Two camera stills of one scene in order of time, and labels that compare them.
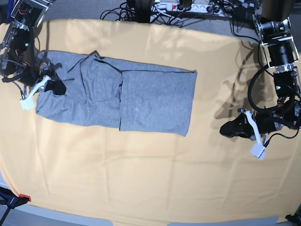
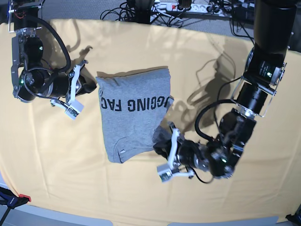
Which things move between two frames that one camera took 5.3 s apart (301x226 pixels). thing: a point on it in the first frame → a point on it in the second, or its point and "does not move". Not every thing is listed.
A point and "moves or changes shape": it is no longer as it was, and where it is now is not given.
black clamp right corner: [296, 218] does not move
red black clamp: [11, 200] does not move
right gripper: [244, 125] → [163, 148]
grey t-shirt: [103, 92] moves or changes shape
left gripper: [47, 74] → [79, 76]
